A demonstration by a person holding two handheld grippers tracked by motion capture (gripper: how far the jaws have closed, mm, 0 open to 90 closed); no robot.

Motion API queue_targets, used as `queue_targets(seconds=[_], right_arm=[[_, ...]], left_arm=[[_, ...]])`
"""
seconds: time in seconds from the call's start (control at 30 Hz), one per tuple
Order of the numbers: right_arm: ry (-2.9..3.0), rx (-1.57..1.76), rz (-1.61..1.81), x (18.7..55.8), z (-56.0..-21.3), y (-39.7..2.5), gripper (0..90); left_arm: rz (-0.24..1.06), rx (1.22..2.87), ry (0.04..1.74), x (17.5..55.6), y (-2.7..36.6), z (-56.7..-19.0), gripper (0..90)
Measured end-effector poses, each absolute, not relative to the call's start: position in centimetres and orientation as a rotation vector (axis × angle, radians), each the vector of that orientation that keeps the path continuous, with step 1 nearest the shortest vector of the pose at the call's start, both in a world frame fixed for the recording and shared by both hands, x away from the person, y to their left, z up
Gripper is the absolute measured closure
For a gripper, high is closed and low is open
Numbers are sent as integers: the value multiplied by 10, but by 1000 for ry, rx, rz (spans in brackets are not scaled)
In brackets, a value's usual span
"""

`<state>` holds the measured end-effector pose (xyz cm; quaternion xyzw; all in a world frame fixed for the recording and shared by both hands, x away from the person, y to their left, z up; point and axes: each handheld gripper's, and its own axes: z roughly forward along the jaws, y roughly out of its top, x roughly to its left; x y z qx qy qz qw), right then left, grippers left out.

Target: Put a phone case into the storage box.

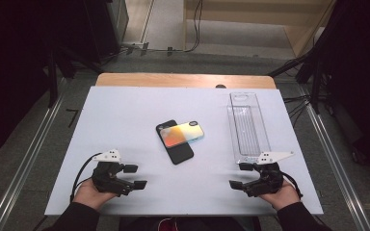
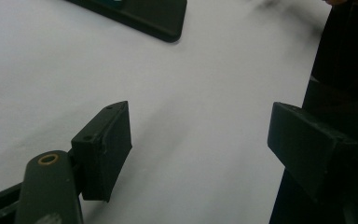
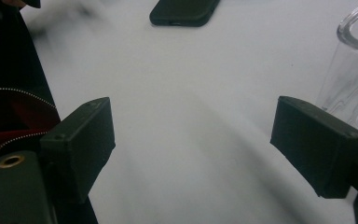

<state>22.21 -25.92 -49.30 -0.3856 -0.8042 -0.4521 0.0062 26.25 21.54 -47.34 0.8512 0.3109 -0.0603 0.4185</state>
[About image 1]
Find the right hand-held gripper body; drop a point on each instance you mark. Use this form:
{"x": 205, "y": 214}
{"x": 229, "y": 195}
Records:
{"x": 268, "y": 181}

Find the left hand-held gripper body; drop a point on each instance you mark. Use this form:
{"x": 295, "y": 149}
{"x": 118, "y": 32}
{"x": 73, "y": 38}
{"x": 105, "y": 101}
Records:
{"x": 109, "y": 179}

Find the iridescent phone case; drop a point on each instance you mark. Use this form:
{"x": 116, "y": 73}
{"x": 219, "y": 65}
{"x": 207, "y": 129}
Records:
{"x": 181, "y": 134}

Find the person's right hand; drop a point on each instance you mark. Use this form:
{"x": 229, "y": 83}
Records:
{"x": 282, "y": 199}

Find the person's left hand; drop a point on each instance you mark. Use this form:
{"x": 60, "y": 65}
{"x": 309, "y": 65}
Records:
{"x": 88, "y": 195}

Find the clear plastic package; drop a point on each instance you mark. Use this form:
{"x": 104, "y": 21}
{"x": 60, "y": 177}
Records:
{"x": 247, "y": 128}

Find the person's torso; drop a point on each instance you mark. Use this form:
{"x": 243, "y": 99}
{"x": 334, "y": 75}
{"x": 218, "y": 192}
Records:
{"x": 205, "y": 225}

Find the white table board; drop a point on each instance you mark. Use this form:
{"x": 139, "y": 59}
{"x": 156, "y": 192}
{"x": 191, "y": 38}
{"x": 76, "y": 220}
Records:
{"x": 125, "y": 112}

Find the small dark round object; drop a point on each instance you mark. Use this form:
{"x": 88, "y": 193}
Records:
{"x": 220, "y": 86}

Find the wooden table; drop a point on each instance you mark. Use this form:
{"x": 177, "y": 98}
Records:
{"x": 173, "y": 80}

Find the black stand pole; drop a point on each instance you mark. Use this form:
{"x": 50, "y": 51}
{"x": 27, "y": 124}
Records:
{"x": 52, "y": 83}
{"x": 316, "y": 89}

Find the black stand leg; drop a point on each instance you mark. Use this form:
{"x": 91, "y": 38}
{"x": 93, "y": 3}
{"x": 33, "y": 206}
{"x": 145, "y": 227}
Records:
{"x": 289, "y": 65}

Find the dark curtain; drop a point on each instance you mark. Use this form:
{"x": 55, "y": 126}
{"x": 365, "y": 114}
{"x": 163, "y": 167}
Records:
{"x": 359, "y": 80}
{"x": 9, "y": 64}

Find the dark cabinet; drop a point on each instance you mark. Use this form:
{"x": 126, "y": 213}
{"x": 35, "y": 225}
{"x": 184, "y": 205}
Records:
{"x": 102, "y": 25}

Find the metal floor rail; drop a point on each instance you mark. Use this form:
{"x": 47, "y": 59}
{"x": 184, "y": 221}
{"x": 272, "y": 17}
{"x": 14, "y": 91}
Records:
{"x": 25, "y": 166}
{"x": 336, "y": 166}

